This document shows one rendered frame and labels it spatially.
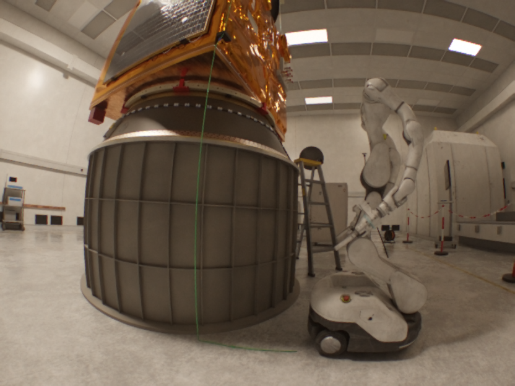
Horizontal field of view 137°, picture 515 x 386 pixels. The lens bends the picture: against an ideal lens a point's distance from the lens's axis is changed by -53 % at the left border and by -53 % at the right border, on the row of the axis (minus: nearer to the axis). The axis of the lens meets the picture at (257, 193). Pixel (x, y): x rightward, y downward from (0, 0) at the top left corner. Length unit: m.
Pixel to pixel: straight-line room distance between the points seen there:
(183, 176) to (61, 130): 5.58
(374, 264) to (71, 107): 6.95
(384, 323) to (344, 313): 0.21
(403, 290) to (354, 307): 0.31
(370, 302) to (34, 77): 7.15
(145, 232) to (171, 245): 0.17
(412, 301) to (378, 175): 0.70
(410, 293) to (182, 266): 1.27
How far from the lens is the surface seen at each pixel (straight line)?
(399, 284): 1.22
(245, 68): 1.84
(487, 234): 5.14
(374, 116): 1.31
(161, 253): 1.31
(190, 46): 1.66
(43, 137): 6.38
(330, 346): 1.17
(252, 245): 1.40
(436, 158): 6.76
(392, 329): 1.14
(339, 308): 1.05
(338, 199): 5.12
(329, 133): 9.78
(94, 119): 2.49
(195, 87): 1.74
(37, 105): 6.53
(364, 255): 1.14
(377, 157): 1.18
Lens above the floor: 0.74
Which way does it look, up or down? 5 degrees up
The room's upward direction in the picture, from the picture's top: 2 degrees clockwise
